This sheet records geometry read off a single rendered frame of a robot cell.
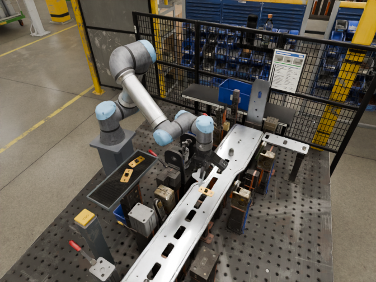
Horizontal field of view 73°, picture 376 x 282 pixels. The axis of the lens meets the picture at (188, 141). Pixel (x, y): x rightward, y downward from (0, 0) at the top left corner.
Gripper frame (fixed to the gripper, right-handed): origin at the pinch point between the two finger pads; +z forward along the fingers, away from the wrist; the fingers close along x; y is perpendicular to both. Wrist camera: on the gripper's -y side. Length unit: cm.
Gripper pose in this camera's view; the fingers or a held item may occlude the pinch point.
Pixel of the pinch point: (207, 177)
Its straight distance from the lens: 131.7
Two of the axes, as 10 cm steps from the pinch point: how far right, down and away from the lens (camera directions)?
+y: -8.6, -3.1, 4.0
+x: -5.0, 5.6, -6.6
